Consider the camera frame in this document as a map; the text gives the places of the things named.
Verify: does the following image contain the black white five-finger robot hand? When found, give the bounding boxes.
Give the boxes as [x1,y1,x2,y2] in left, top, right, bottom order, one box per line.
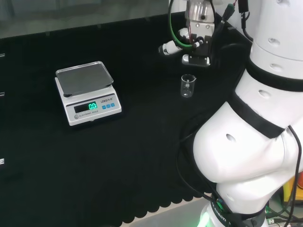
[158,0,216,67]

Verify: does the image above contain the small clear glass beaker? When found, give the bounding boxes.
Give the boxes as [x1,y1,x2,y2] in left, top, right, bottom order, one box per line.
[181,74,197,98]

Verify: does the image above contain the white electronic balance steel pan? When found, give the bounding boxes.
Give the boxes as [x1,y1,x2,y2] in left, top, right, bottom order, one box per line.
[54,61,123,127]

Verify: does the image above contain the black bench cloth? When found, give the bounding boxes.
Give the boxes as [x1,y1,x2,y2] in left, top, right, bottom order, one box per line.
[0,11,254,227]

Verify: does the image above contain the yellow stop button box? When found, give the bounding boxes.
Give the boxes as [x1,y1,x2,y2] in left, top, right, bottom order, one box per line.
[283,181,296,211]

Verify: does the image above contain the pale base board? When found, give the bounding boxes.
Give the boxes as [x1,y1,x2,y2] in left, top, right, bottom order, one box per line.
[132,197,214,227]

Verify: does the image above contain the black cable green plug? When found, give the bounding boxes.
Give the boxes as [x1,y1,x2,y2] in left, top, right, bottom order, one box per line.
[211,3,235,40]

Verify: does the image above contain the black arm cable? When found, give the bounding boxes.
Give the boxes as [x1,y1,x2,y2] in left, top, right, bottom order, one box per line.
[238,0,254,43]

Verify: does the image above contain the long black cable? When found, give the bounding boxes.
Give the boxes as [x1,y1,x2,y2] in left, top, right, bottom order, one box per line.
[176,131,228,215]

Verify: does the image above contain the thin black cable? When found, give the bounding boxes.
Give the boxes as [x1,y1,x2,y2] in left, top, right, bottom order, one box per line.
[283,125,303,224]

